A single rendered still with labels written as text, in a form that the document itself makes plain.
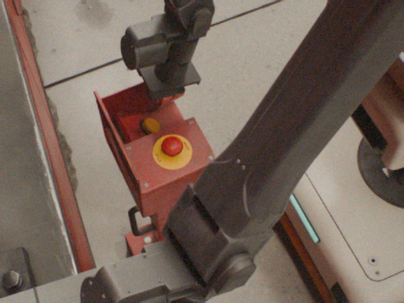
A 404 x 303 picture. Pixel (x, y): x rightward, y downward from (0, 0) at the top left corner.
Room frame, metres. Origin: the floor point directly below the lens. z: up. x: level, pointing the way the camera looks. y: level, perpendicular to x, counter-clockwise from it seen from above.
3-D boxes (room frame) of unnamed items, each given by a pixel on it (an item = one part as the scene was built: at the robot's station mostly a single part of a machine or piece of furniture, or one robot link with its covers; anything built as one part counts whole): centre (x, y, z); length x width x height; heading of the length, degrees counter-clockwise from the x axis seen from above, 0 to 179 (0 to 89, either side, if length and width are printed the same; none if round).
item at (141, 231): (0.53, 0.04, 0.40); 0.06 x 0.02 x 0.18; 109
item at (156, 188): (0.55, -0.01, 0.75); 0.20 x 0.16 x 0.18; 19
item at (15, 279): (0.25, 0.22, 0.91); 0.03 x 0.03 x 0.02
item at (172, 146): (0.50, -0.03, 0.79); 0.04 x 0.04 x 0.04
